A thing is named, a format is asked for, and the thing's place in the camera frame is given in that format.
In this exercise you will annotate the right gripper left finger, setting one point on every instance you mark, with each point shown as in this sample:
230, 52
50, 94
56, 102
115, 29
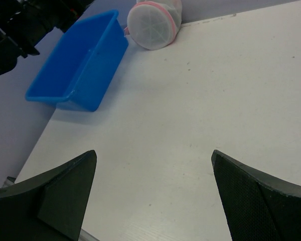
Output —
51, 205

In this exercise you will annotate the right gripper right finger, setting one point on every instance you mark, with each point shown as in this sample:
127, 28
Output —
257, 206

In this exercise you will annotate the blue plastic bin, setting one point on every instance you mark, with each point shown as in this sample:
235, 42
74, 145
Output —
81, 67

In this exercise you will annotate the white mesh laundry bag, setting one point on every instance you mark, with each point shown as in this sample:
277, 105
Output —
154, 24

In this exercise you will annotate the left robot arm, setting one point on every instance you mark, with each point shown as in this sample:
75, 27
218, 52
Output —
23, 24

